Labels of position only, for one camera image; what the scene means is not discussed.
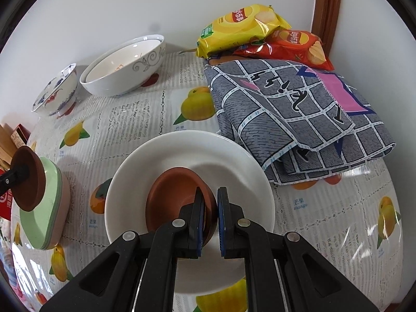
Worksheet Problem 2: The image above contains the brown wooden door frame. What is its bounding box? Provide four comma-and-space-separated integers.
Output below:
310, 0, 342, 54

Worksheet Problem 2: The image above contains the patterned brown box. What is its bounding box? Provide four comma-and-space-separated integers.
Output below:
11, 123, 31, 147

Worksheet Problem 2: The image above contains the pink square plate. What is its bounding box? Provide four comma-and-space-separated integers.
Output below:
42, 175, 70, 251

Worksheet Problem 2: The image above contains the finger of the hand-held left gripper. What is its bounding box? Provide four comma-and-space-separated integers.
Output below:
0, 164, 30, 196

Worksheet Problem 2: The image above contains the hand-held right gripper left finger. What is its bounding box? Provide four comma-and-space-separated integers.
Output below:
39, 187, 207, 312

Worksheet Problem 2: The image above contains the white bowl with grey pattern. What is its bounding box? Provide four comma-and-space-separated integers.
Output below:
104, 130, 276, 297

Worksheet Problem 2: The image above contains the red chip bag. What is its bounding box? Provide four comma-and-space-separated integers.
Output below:
232, 29, 335, 71

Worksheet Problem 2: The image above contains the blue patterned footed bowl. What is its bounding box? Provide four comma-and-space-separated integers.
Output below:
31, 64, 80, 118

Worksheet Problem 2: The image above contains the green square plate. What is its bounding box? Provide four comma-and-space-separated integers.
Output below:
19, 156, 64, 249

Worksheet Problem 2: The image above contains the yellow chip bag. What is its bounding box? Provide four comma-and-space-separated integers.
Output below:
197, 4, 292, 60

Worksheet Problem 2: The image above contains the grey checked cloth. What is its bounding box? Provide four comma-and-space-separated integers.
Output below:
204, 59, 398, 186

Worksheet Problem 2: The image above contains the large white bowl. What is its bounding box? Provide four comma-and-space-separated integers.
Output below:
80, 34, 166, 97

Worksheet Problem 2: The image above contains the small brown bowl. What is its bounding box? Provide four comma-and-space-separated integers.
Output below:
145, 167, 218, 246
11, 146, 46, 211

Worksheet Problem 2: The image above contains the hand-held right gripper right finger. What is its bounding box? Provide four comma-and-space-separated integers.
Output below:
217, 186, 379, 312

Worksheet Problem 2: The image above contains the white bowl with red print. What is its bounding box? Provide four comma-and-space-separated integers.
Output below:
85, 39, 163, 83

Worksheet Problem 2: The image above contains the red paper bag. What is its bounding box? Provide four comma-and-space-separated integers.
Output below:
0, 169, 18, 222

